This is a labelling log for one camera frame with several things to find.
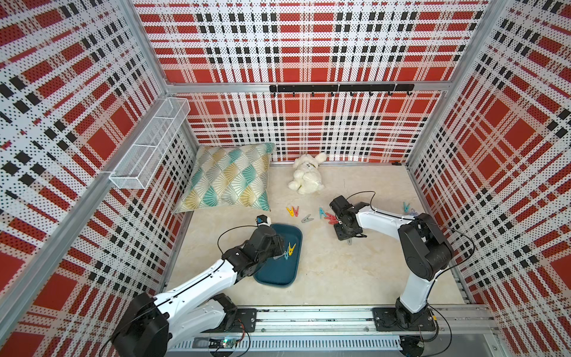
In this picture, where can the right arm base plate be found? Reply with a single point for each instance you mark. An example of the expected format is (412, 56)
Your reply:
(400, 319)

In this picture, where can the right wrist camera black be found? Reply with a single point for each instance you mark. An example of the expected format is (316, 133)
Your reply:
(340, 205)

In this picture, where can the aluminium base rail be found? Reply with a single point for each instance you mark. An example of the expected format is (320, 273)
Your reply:
(367, 320)

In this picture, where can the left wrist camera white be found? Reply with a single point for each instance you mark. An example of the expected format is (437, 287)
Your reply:
(263, 220)

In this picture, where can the black hook rail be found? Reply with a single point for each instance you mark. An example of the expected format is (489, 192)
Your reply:
(338, 88)

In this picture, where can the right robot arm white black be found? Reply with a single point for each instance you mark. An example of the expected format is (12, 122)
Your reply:
(426, 252)

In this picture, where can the patterned cushion teal yellow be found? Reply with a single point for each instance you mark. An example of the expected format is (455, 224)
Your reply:
(229, 176)

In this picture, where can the teal plastic storage box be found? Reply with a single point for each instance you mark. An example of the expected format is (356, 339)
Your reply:
(279, 272)

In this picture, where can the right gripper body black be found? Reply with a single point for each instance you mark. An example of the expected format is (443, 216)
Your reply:
(343, 231)

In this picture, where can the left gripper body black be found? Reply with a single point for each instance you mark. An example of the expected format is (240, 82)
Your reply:
(275, 248)

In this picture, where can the white plush toy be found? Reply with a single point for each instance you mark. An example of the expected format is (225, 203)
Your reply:
(307, 178)

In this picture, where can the green circuit board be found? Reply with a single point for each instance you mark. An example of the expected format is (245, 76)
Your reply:
(224, 343)

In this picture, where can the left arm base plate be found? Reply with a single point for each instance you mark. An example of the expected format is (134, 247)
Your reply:
(242, 319)

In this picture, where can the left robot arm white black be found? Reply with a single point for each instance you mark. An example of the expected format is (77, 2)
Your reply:
(152, 325)

